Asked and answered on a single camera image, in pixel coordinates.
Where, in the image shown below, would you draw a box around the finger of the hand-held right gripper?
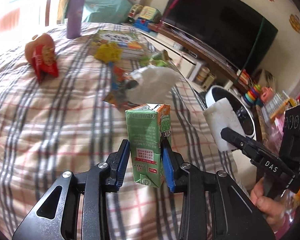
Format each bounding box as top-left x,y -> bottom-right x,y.
220,127 -> 262,162

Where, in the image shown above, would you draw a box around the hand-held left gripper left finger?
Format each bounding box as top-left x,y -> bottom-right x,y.
12,139 -> 131,240

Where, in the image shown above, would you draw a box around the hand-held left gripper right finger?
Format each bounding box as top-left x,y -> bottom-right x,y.
161,137 -> 277,240

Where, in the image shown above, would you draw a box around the green drink carton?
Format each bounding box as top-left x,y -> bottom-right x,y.
125,103 -> 172,188

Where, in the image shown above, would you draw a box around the white bin with black bag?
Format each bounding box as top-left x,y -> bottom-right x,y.
204,85 -> 257,140

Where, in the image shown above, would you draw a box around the white plastic bag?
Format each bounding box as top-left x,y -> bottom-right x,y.
129,65 -> 180,105

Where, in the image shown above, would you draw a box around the person's right hand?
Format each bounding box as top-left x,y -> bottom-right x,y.
250,177 -> 298,228

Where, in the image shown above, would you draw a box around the clear plastic toy packages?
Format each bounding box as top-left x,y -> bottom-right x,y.
262,91 -> 300,123

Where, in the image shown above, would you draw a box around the rainbow stacking rings toy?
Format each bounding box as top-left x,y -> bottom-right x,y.
241,84 -> 263,108

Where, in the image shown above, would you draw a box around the pink plastic toy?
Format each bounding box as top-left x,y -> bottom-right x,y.
261,86 -> 275,103

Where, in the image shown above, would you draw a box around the clear plastic jar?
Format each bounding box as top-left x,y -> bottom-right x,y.
197,66 -> 210,80

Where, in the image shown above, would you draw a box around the crumpled colourful wrapper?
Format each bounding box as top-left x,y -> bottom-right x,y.
102,65 -> 140,108

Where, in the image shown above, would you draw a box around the white television cabinet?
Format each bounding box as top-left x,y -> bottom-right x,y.
121,22 -> 240,90

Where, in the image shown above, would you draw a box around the green snack packet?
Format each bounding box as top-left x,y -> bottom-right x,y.
139,50 -> 175,67

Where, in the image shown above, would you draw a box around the yellow crumpled wrapper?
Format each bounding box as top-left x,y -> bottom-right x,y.
94,42 -> 122,64

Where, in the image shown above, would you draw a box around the green snack box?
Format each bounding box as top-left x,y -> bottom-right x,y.
91,29 -> 150,59

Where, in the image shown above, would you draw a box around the black flat television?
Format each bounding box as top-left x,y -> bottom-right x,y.
162,0 -> 278,74

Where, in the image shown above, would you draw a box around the red apple shaped gift box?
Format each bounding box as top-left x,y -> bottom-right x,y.
24,33 -> 60,83

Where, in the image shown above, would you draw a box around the toy cash register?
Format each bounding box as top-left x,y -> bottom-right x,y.
135,6 -> 163,33

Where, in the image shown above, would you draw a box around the green and yellow toy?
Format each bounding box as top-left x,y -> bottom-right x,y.
127,4 -> 143,22

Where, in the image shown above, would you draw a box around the purple thermos bottle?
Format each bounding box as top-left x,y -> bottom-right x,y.
66,0 -> 87,39

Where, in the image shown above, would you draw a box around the teal cloth covered furniture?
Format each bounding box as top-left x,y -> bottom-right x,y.
65,0 -> 134,25

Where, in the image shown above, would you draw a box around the yellow and red wall sticker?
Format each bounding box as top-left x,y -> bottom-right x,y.
289,14 -> 300,33

